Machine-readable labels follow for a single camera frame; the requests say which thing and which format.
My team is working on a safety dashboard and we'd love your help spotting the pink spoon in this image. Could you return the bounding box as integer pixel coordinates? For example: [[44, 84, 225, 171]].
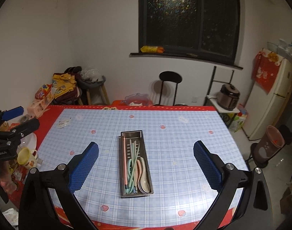
[[137, 159, 142, 184]]

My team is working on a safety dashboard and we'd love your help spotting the white refrigerator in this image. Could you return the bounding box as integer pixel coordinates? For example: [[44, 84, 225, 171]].
[[242, 57, 292, 141]]

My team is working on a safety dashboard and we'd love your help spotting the red tablecloth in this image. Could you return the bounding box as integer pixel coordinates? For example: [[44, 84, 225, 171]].
[[7, 100, 249, 230]]

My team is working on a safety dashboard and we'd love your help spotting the pink snack box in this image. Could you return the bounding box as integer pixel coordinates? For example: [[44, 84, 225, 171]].
[[27, 95, 53, 118]]

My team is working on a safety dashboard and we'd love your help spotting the green spoon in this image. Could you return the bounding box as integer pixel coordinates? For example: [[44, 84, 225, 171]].
[[125, 158, 134, 194]]

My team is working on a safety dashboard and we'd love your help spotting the yellow cartoon mug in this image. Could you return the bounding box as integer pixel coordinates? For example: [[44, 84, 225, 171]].
[[17, 147, 38, 170]]

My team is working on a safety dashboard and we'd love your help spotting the yellow snack bag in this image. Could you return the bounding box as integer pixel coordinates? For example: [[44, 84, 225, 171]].
[[52, 73, 76, 99]]

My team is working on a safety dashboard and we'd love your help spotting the white plastic container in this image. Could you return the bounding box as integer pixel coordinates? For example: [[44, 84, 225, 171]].
[[17, 133, 37, 153]]

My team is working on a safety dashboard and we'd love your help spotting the person's left hand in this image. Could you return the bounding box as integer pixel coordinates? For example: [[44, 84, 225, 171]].
[[0, 161, 17, 194]]

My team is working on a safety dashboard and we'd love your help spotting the blue plaid table mat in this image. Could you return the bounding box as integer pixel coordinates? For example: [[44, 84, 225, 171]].
[[37, 108, 249, 228]]

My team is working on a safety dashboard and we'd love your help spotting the wooden stool with bags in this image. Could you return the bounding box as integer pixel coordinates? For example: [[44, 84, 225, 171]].
[[77, 68, 111, 105]]

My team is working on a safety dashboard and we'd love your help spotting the small white packet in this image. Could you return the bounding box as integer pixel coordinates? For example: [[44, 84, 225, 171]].
[[57, 118, 71, 129]]

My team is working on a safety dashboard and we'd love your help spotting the stainless steel utensil tray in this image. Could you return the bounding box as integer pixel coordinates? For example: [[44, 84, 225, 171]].
[[118, 130, 154, 198]]

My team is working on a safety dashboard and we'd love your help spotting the red cloth on fridge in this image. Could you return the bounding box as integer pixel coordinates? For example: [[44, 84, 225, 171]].
[[252, 48, 283, 94]]

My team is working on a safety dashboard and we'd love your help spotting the blue spoon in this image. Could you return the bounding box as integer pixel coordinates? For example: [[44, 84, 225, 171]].
[[138, 183, 147, 194]]

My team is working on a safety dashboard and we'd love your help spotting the brown trash bin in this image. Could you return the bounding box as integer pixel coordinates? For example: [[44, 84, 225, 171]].
[[251, 126, 285, 168]]

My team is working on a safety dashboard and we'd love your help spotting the beige spoon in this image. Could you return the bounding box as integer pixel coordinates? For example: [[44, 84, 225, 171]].
[[140, 157, 150, 193]]

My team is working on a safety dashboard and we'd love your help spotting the pink chopstick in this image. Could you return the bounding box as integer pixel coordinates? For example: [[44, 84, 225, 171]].
[[123, 136, 128, 188]]

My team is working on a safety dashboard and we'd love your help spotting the dark window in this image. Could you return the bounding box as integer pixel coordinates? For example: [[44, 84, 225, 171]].
[[137, 0, 240, 67]]

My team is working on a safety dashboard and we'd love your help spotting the rice cooker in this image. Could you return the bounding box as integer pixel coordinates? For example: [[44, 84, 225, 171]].
[[217, 84, 240, 111]]

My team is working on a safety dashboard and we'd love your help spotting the black round stool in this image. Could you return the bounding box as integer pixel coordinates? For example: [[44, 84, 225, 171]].
[[151, 71, 187, 106]]

